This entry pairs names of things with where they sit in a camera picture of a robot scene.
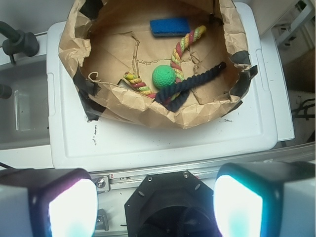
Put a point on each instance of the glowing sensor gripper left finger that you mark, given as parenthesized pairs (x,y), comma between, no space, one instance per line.
(47,203)

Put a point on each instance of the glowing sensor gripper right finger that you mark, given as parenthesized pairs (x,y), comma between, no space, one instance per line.
(276,199)

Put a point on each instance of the white plastic bin lid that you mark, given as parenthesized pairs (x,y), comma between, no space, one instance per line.
(108,144)

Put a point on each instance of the clear plastic bin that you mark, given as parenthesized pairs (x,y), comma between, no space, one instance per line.
(24,104)

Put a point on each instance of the green dimpled ball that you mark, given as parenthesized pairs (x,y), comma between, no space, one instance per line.
(162,76)

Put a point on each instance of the black clamp knob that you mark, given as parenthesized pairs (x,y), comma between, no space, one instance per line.
(17,41)

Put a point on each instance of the brown paper bag liner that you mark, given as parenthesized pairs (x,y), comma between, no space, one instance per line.
(105,39)

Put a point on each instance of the blue sponge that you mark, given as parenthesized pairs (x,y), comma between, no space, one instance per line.
(170,27)

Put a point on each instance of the aluminium extrusion rail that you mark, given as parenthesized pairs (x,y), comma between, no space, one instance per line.
(205,169)

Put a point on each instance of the black octagonal mount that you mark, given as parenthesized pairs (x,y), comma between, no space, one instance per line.
(176,204)

